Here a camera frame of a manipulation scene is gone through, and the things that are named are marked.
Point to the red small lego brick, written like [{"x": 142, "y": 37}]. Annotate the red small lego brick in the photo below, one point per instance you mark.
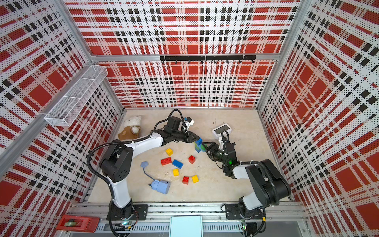
[{"x": 192, "y": 159}]

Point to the black hook rail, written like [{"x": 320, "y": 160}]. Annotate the black hook rail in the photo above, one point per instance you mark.
[{"x": 208, "y": 58}]

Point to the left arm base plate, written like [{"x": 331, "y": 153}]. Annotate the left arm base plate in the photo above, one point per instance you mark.
[{"x": 129, "y": 212}]

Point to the yellow small lego brick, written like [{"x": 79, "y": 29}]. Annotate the yellow small lego brick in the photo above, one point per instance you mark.
[{"x": 195, "y": 179}]

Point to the white digital clock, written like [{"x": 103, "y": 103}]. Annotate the white digital clock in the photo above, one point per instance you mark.
[{"x": 217, "y": 132}]

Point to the red tool box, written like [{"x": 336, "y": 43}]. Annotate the red tool box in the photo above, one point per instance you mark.
[{"x": 83, "y": 224}]

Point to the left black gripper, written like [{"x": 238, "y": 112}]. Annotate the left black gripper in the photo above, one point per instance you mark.
[{"x": 188, "y": 137}]

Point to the yellow tall lego brick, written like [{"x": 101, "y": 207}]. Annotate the yellow tall lego brick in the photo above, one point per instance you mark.
[{"x": 169, "y": 152}]

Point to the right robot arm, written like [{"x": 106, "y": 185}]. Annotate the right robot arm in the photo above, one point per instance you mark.
[{"x": 268, "y": 184}]

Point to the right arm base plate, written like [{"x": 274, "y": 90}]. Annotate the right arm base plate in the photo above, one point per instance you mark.
[{"x": 235, "y": 211}]

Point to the blue long lego brick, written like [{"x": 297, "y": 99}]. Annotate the blue long lego brick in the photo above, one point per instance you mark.
[{"x": 177, "y": 164}]

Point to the light blue tray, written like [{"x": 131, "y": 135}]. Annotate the light blue tray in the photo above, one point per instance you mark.
[{"x": 186, "y": 226}]

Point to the blue square lego brick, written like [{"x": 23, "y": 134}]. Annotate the blue square lego brick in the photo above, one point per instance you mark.
[{"x": 198, "y": 142}]

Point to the white teddy bear brown shirt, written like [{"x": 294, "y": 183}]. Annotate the white teddy bear brown shirt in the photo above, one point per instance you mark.
[{"x": 131, "y": 129}]

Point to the red square lego brick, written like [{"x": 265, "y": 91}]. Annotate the red square lego brick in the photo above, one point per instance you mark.
[{"x": 185, "y": 180}]

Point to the white wire mesh basket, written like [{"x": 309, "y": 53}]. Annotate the white wire mesh basket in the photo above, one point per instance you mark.
[{"x": 67, "y": 109}]

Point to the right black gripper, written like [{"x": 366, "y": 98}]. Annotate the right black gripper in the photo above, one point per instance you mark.
[{"x": 210, "y": 155}]

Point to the light blue charger with cable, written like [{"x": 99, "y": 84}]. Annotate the light blue charger with cable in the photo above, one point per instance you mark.
[{"x": 160, "y": 186}]

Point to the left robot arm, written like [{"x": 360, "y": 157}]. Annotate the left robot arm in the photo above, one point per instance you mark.
[{"x": 116, "y": 164}]

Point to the green curved lego brick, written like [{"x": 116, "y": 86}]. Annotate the green curved lego brick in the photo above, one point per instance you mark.
[{"x": 203, "y": 148}]

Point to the red long lego brick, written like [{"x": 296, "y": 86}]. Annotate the red long lego brick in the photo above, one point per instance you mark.
[{"x": 166, "y": 161}]

